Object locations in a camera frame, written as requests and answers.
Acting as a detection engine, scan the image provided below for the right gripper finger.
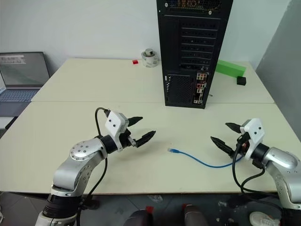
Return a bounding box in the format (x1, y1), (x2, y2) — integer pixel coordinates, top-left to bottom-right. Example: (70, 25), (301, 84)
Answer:
(225, 122), (242, 135)
(210, 136), (236, 158)

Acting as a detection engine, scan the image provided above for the green foam block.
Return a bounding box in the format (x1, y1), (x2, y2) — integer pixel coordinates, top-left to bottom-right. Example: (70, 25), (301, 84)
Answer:
(215, 59), (246, 78)

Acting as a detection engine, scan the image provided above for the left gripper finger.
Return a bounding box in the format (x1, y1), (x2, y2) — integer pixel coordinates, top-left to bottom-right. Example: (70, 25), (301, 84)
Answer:
(127, 116), (143, 129)
(135, 130), (157, 148)

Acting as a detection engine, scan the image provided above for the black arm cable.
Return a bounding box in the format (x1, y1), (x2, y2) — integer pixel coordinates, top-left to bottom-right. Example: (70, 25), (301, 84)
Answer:
(79, 107), (111, 210)
(232, 138), (283, 201)

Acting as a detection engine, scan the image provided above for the black computer tower case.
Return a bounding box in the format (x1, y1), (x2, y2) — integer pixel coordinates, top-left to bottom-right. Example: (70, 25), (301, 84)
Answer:
(156, 0), (234, 109)

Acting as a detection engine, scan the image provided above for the grey laptop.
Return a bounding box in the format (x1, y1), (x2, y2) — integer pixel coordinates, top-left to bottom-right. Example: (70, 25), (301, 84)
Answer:
(0, 51), (50, 103)

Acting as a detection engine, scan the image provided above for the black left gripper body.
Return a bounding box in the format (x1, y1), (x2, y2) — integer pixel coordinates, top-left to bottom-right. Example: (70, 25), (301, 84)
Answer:
(119, 128), (137, 148)

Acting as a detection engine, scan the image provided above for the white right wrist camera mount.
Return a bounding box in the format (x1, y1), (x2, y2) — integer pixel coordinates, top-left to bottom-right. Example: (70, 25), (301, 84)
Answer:
(239, 118), (265, 161)

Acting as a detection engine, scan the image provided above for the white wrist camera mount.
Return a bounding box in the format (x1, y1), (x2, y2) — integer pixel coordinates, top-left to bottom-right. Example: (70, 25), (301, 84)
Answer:
(239, 118), (265, 161)
(104, 110), (129, 153)

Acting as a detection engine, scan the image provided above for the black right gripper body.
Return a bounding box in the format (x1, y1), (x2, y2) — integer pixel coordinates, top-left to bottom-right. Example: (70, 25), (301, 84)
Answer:
(235, 133), (250, 155)

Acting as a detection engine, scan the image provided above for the grey partition panel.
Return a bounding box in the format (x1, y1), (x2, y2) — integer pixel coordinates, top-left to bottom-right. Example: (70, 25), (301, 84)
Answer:
(255, 0), (301, 142)

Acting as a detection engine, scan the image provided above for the white tape roll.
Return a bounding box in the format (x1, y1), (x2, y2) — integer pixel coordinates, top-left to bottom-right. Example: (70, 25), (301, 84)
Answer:
(141, 51), (158, 68)

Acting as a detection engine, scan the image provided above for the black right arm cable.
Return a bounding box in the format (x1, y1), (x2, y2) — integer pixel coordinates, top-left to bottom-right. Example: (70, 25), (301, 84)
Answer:
(232, 138), (283, 201)

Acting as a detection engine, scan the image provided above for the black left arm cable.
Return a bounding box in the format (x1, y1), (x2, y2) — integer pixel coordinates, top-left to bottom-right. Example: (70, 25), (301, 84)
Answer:
(79, 107), (111, 210)

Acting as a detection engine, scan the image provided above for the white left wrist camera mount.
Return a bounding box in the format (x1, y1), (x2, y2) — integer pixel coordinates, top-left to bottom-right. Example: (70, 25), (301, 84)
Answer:
(104, 110), (129, 153)

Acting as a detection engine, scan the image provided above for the blue ethernet cable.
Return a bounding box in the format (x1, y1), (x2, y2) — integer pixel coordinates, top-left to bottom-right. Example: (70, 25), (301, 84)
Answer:
(167, 147), (244, 169)

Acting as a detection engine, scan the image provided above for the white shoe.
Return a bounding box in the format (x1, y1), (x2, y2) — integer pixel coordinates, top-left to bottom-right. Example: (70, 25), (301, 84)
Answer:
(249, 211), (282, 226)

